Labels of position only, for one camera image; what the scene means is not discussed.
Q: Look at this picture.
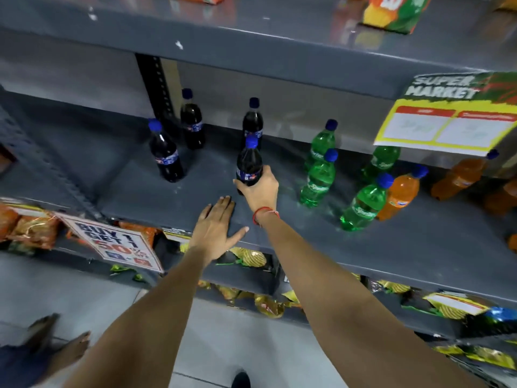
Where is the person's left hand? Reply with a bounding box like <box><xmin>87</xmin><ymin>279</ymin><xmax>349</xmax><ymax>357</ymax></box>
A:
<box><xmin>189</xmin><ymin>196</ymin><xmax>250</xmax><ymax>265</ymax></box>

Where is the person's right hand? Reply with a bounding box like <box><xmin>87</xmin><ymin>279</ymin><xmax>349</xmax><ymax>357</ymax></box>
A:
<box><xmin>233</xmin><ymin>165</ymin><xmax>280</xmax><ymax>215</ymax></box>

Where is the cola bottle with blue cap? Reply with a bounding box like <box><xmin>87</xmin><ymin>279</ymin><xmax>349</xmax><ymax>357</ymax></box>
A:
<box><xmin>236</xmin><ymin>135</ymin><xmax>264</xmax><ymax>197</ymax></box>
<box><xmin>242</xmin><ymin>97</ymin><xmax>264</xmax><ymax>151</ymax></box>
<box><xmin>180</xmin><ymin>88</ymin><xmax>206</xmax><ymax>151</ymax></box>
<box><xmin>148</xmin><ymin>119</ymin><xmax>186</xmax><ymax>183</ymax></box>

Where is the person's right forearm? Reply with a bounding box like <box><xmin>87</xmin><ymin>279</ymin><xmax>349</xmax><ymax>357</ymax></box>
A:
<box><xmin>257</xmin><ymin>212</ymin><xmax>487</xmax><ymax>388</ymax></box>

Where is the person's left forearm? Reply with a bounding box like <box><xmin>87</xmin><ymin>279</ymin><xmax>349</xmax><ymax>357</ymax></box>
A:
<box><xmin>62</xmin><ymin>246</ymin><xmax>211</xmax><ymax>388</ymax></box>

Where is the row of yellow black packets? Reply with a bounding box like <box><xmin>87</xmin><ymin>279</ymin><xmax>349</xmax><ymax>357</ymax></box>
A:
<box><xmin>109</xmin><ymin>243</ymin><xmax>517</xmax><ymax>372</ymax></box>

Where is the grey metal shelving unit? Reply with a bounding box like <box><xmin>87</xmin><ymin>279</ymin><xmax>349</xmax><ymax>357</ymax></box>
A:
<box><xmin>0</xmin><ymin>0</ymin><xmax>517</xmax><ymax>388</ymax></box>

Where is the orange noodle packet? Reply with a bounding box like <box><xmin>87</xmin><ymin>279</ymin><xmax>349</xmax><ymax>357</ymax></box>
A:
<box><xmin>0</xmin><ymin>203</ymin><xmax>19</xmax><ymax>241</ymax></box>
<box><xmin>119</xmin><ymin>221</ymin><xmax>159</xmax><ymax>250</ymax></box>
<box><xmin>7</xmin><ymin>213</ymin><xmax>62</xmax><ymax>251</ymax></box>

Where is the green soda bottle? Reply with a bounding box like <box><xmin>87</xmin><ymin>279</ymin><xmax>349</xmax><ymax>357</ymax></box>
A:
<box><xmin>340</xmin><ymin>173</ymin><xmax>395</xmax><ymax>233</ymax></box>
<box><xmin>305</xmin><ymin>119</ymin><xmax>338</xmax><ymax>171</ymax></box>
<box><xmin>299</xmin><ymin>148</ymin><xmax>338</xmax><ymax>208</ymax></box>
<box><xmin>361</xmin><ymin>145</ymin><xmax>401</xmax><ymax>183</ymax></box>

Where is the white red offer sign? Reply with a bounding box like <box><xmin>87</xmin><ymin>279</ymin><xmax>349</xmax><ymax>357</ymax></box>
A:
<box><xmin>54</xmin><ymin>212</ymin><xmax>165</xmax><ymax>274</ymax></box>

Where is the person's left foot in sandal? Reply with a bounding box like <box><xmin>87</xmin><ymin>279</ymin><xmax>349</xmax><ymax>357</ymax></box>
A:
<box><xmin>23</xmin><ymin>313</ymin><xmax>92</xmax><ymax>378</ymax></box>

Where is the yellow green price sign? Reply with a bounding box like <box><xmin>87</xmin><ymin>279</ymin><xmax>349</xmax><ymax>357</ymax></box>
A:
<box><xmin>373</xmin><ymin>71</ymin><xmax>517</xmax><ymax>157</ymax></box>

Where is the orange green snack packet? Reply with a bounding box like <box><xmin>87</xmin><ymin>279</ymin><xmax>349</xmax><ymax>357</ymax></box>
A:
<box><xmin>361</xmin><ymin>0</ymin><xmax>434</xmax><ymax>35</ymax></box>

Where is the person's blue trouser leg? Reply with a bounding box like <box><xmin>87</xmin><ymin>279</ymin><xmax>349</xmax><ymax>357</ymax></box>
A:
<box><xmin>0</xmin><ymin>342</ymin><xmax>54</xmax><ymax>388</ymax></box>

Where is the blue snack packet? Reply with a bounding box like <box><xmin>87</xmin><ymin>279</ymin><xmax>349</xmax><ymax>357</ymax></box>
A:
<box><xmin>484</xmin><ymin>306</ymin><xmax>517</xmax><ymax>324</ymax></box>

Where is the red thread bracelet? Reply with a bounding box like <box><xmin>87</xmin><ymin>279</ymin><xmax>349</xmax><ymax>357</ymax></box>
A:
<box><xmin>252</xmin><ymin>206</ymin><xmax>280</xmax><ymax>227</ymax></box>

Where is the black perforated shelf post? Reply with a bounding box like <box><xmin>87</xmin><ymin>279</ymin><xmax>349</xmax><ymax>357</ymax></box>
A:
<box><xmin>135</xmin><ymin>53</ymin><xmax>179</xmax><ymax>131</ymax></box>

